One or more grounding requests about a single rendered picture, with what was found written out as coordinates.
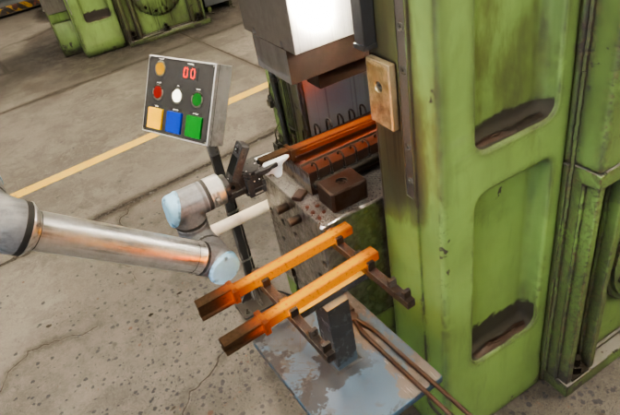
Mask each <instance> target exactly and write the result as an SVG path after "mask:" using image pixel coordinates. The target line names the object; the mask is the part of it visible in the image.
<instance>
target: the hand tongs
mask: <svg viewBox="0 0 620 415"><path fill-rule="evenodd" d="M350 310H351V316H352V322H353V323H354V324H355V325H356V327H357V328H358V330H359V331H360V332H361V333H362V335H363V336H364V337H365V338H366V339H367V340H368V341H369V342H370V343H371V344H372V345H373V346H374V347H375V348H376V349H377V350H378V351H379V352H380V353H381V354H382V355H383V356H384V357H386V358H387V359H388V360H389V361H390V362H391V363H392V364H393V365H394V366H395V367H396V368H397V369H398V370H400V371H401V372H402V373H403V374H404V375H405V376H406V377H407V378H408V379H409V380H410V381H411V382H412V383H414V384H415V385H416V386H417V387H418V388H419V389H420V390H421V391H422V392H423V393H424V394H425V395H426V396H428V397H429V398H430V399H431V400H432V401H433V402H434V403H435V404H436V405H437V406H438V407H439V408H440V409H442V410H443V411H444V412H445V413H446V414H447V415H454V414H453V413H452V412H451V411H450V410H449V409H448V408H446V407H445V406H444V405H443V404H442V403H441V402H440V401H439V400H438V399H437V398H436V397H434V396H433V395H432V394H431V393H430V392H429V391H428V390H427V389H426V388H425V387H424V386H422V385H421V384H420V383H419V382H418V381H417V380H416V379H415V378H414V377H413V376H411V375H410V374H409V373H408V372H407V371H406V370H405V369H404V368H403V367H402V366H401V365H399V364H398V363H397V362H396V361H395V360H394V359H393V358H392V357H391V356H390V355H389V354H387V353H386V352H385V351H384V350H383V349H382V348H381V347H380V346H379V345H378V344H377V343H376V342H374V341H373V340H372V339H371V338H370V337H369V336H368V334H367V333H366V332H365V331H364V329H363V328H362V327H361V325H362V326H364V327H366V328H368V329H369V330H370V331H372V332H373V333H375V334H376V335H377V336H378V337H379V338H381V339H382V340H383V341H384V342H385V343H386V344H388V345H389V346H390V347H391V348H392V349H393V350H394V351H395V352H397V353H398V355H399V356H400V357H401V358H402V359H403V360H404V361H406V362H407V363H408V364H409V365H410V366H411V367H412V368H414V369H415V370H416V371H417V372H418V373H419V374H420V375H421V376H423V377H424V378H425V379H426V380H427V381H428V382H429V383H430V384H431V385H433V386H434V387H435V388H436V389H437V390H438V391H439V392H440V393H442V394H443V395H444V396H445V397H446V398H447V399H448V400H449V401H451V402H452V403H453V404H454V405H455V406H456V407H457V408H458V409H460V410H461V411H462V412H463V413H464V414H465V415H472V414H471V413H470V412H469V411H468V410H467V409H466V408H464V407H463V406H462V405H461V404H460V403H459V402H458V401H457V400H456V399H455V398H453V397H452V396H451V395H450V394H449V393H448V392H447V391H446V390H445V389H444V388H443V387H442V386H441V385H439V384H438V383H437V382H436V381H435V380H434V379H433V378H431V377H430V376H429V375H428V374H427V373H426V372H425V371H423V370H422V369H421V368H420V367H419V366H418V365H417V364H416V363H414V362H413V361H412V360H411V359H410V358H409V357H408V356H406V355H405V354H404V353H403V352H402V351H401V350H399V349H398V348H397V347H396V346H395V345H394V344H393V343H392V342H390V341H389V340H388V339H387V338H386V337H385V336H383V335H382V334H381V333H380V332H379V331H378V330H376V329H375V328H374V327H372V326H370V325H369V324H367V323H366V322H365V321H363V320H361V319H359V318H358V314H357V313H356V312H354V308H353V307H352V306H351V305H350Z"/></svg>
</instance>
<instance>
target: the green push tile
mask: <svg viewBox="0 0 620 415"><path fill-rule="evenodd" d="M202 125H203V118H202V117H197V116H194V115H187V116H186V122H185V136H188V137H192V138H195V139H201V134H202Z"/></svg>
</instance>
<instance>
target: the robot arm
mask: <svg viewBox="0 0 620 415"><path fill-rule="evenodd" d="M248 151H249V146H248V145H247V144H246V143H245V142H244V141H240V140H236V142H235V145H234V148H233V151H232V156H231V159H230V162H229V166H228V169H227V172H226V174H225V176H226V177H227V179H226V178H225V177H224V175H223V174H221V175H217V174H215V173H214V174H211V175H210V176H208V177H205V178H203V179H201V180H199V181H197V182H195V183H192V184H190V185H187V186H185V187H183V188H181V189H178V190H176V191H172V192H171V193H170V194H168V195H166V196H164V197H163V198H162V201H161V203H162V207H163V211H164V213H165V216H166V219H167V220H168V222H169V224H170V226H171V227H172V228H176V230H177V232H178V235H179V237H175V236H171V235H166V234H161V233H156V232H151V231H142V230H138V229H132V228H127V227H123V226H118V225H113V224H108V223H103V222H98V221H94V220H89V219H80V218H75V217H70V216H66V215H61V214H55V213H51V212H46V211H41V210H39V209H38V208H37V206H36V205H35V203H34V202H31V201H28V200H23V199H20V198H16V197H14V196H11V195H9V194H8V193H7V192H6V189H5V187H4V183H3V180H2V178H1V176H0V254H3V255H13V256H22V255H24V254H25V253H27V252H28V251H35V252H42V253H48V254H55V255H67V256H74V257H80V258H87V259H93V260H100V261H106V262H113V263H119V264H126V265H132V266H139V267H151V268H157V269H164V270H171V271H177V272H184V273H190V274H193V275H197V276H202V277H208V278H209V279H210V281H212V282H214V283H215V284H219V285H221V284H225V283H224V282H226V281H228V280H232V279H233V278H234V277H235V275H236V274H237V272H238V270H239V266H240V262H239V259H238V257H237V256H236V254H235V252H233V251H232V250H231V249H230V248H229V247H228V246H227V245H226V244H225V243H224V242H223V241H222V240H221V239H220V238H219V237H218V236H217V235H216V234H215V233H214V232H213V230H212V229H211V228H210V226H209V221H208V218H207V215H206V213H208V212H210V211H211V210H213V209H215V208H218V207H220V206H222V205H224V204H226V203H228V201H229V203H230V204H232V203H234V199H235V198H236V197H238V196H242V195H244V194H246V195H247V196H250V197H251V198H253V197H255V196H258V195H260V194H262V193H264V192H267V191H268V190H267V187H266V185H267V183H266V179H265V178H264V177H263V175H270V174H273V175H274V176H275V177H277V178H279V177H281V176H282V164H283V162H284V161H286V160H287V159H288V158H289V155H288V154H285V155H282V156H280V157H277V158H276V159H273V160H269V161H267V162H264V163H263V165H262V166H261V165H259V161H258V160H257V158H259V157H261V156H264V155H266V154H268V153H263V154H258V155H255V156H253V157H250V158H249V159H246V157H247V154H248ZM269 153H270V152H269ZM262 190H263V191H262ZM260 191H262V192H260ZM248 192H249V193H248ZM257 192H260V193H258V194H256V193H257Z"/></svg>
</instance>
